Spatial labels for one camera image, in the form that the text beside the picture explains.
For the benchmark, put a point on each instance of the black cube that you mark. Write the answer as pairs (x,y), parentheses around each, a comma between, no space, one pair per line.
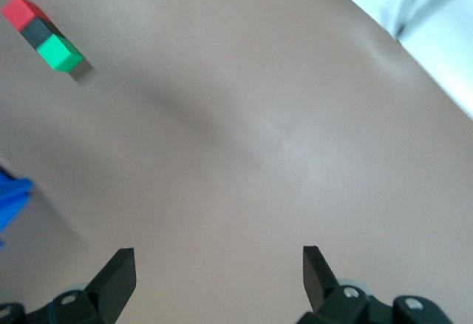
(37,32)

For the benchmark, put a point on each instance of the blue plastic storage bin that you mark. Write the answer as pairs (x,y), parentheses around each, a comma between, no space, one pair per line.
(11,198)

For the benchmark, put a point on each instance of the red cube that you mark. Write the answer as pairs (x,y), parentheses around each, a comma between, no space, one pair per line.
(18,11)

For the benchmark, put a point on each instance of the brown table mat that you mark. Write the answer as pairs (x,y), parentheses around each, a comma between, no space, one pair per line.
(236,117)

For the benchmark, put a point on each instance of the green cube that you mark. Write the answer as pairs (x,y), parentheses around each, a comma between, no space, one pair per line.
(57,52)

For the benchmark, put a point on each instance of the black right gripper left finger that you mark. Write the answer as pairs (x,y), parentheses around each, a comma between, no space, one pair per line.
(107,287)

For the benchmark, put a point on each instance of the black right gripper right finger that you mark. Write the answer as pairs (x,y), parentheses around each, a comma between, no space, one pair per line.
(325,294)

